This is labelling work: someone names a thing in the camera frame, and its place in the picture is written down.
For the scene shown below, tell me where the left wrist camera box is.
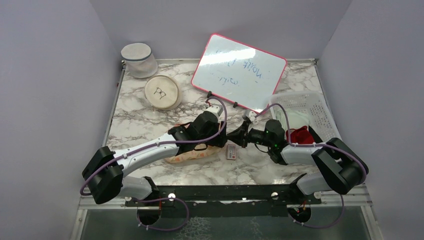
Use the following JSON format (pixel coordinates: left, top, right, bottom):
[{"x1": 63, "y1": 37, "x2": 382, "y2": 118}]
[{"x1": 205, "y1": 104, "x2": 223, "y2": 118}]

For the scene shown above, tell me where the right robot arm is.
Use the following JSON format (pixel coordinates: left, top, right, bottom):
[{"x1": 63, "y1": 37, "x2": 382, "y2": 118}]
[{"x1": 226, "y1": 119, "x2": 369, "y2": 204}]

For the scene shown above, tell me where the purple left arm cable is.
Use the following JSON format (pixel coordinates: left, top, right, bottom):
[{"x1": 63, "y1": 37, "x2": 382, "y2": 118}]
[{"x1": 79, "y1": 96, "x2": 229, "y2": 232}]

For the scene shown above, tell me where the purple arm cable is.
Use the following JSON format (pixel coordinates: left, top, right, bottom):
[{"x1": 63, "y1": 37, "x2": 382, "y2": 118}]
[
  {"x1": 79, "y1": 96, "x2": 229, "y2": 232},
  {"x1": 253, "y1": 103, "x2": 370, "y2": 230}
]

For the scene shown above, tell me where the red garment in basket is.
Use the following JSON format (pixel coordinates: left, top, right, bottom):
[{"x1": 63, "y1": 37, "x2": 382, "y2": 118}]
[{"x1": 285, "y1": 125, "x2": 315, "y2": 145}]

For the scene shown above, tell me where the aluminium table edge rail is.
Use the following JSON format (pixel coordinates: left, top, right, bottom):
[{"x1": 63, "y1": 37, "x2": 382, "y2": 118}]
[{"x1": 100, "y1": 60, "x2": 126, "y2": 147}]

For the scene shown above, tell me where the pink-framed whiteboard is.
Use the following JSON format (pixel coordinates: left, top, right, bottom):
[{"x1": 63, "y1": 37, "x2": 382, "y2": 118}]
[{"x1": 191, "y1": 33, "x2": 288, "y2": 113}]

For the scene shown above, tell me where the black front mounting bar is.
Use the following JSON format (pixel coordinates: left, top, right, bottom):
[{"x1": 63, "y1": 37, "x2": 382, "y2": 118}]
[{"x1": 125, "y1": 184, "x2": 321, "y2": 219}]

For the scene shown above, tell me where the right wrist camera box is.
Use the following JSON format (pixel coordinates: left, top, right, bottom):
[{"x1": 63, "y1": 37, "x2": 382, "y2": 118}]
[{"x1": 242, "y1": 109, "x2": 258, "y2": 125}]

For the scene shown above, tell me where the white garment in basket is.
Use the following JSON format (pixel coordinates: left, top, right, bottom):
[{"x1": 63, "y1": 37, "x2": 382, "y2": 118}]
[{"x1": 275, "y1": 109, "x2": 310, "y2": 131}]

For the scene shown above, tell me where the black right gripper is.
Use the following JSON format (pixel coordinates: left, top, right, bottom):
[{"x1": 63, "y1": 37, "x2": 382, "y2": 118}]
[{"x1": 225, "y1": 121, "x2": 274, "y2": 149}]

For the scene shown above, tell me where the floral mesh laundry bag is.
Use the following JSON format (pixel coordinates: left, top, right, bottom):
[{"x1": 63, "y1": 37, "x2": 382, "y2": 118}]
[{"x1": 164, "y1": 144, "x2": 222, "y2": 164}]

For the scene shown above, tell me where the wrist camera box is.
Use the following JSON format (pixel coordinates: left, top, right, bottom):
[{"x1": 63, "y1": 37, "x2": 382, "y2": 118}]
[
  {"x1": 205, "y1": 104, "x2": 223, "y2": 118},
  {"x1": 242, "y1": 109, "x2": 258, "y2": 125}
]

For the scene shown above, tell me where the white cylindrical mesh laundry bag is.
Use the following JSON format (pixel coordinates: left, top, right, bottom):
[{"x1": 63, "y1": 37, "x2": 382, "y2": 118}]
[{"x1": 120, "y1": 42, "x2": 158, "y2": 79}]

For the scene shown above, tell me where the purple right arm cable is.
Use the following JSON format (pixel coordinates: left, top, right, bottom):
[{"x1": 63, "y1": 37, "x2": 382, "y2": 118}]
[{"x1": 253, "y1": 103, "x2": 370, "y2": 230}]

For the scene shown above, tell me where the white plastic basket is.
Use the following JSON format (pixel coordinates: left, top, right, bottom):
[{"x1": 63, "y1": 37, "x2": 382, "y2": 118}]
[{"x1": 268, "y1": 91, "x2": 341, "y2": 142}]

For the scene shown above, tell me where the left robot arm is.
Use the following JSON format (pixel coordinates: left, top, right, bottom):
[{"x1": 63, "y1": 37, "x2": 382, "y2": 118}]
[{"x1": 82, "y1": 105, "x2": 227, "y2": 206}]

